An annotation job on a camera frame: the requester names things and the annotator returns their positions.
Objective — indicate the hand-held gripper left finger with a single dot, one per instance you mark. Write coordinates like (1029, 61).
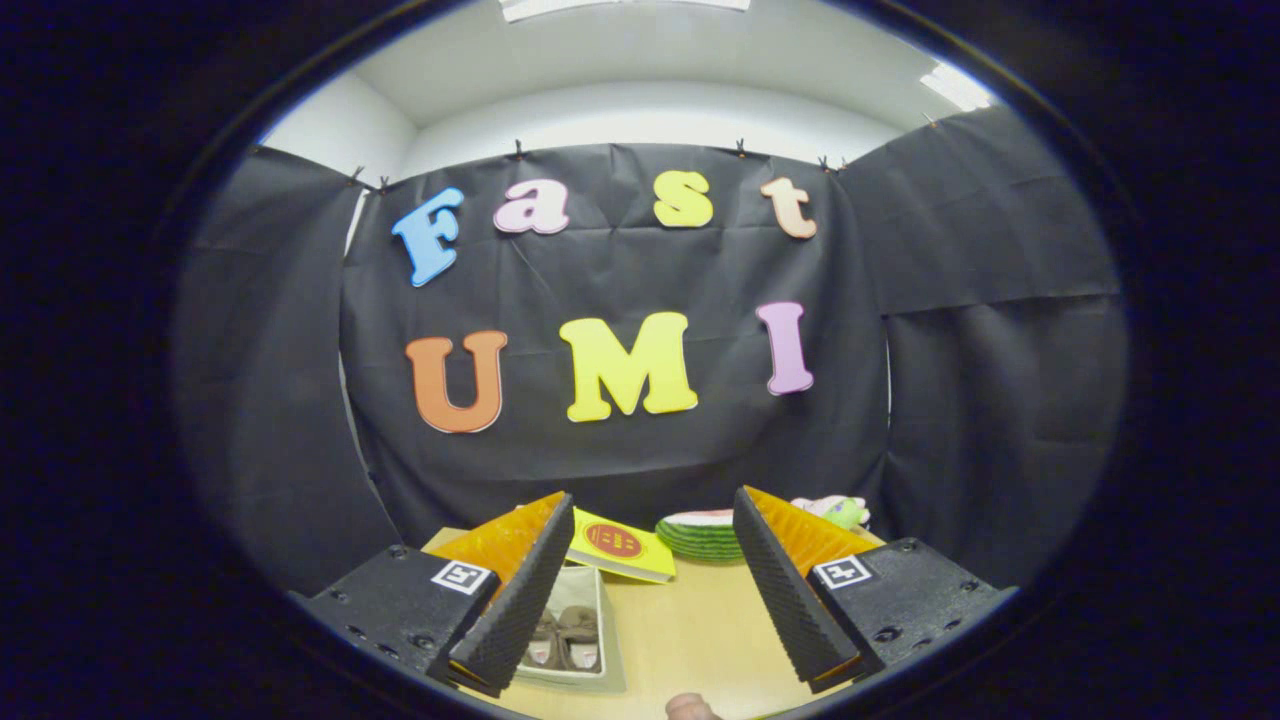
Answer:
(520, 610)

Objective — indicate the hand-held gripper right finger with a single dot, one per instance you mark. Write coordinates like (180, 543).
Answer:
(785, 600)

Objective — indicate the brown moccasin shoe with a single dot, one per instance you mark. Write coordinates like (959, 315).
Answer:
(580, 635)
(543, 645)

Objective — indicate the white fabric storage box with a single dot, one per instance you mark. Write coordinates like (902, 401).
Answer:
(585, 590)

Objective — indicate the watermelon slice plush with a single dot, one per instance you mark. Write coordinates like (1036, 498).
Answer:
(700, 540)

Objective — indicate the pink and green plush toy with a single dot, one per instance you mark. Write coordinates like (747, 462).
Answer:
(845, 513)

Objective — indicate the yellow book with red circle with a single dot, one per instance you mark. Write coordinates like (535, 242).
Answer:
(640, 560)

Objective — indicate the small ceiling light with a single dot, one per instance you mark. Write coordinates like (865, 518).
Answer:
(955, 88)

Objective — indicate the long ceiling light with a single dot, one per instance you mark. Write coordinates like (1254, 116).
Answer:
(620, 6)

